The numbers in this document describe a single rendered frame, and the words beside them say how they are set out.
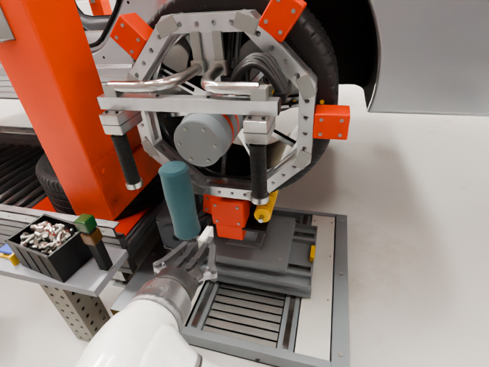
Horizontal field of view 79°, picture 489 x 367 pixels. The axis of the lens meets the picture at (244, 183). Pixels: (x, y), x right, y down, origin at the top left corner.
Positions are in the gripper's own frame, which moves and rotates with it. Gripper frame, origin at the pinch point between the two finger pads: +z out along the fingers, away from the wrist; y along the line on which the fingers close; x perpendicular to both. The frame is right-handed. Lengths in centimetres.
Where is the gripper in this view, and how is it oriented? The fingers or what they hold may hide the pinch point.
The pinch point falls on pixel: (206, 238)
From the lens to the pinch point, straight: 69.9
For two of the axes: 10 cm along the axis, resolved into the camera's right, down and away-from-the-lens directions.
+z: 1.9, -3.1, 9.3
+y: -9.8, -0.5, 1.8
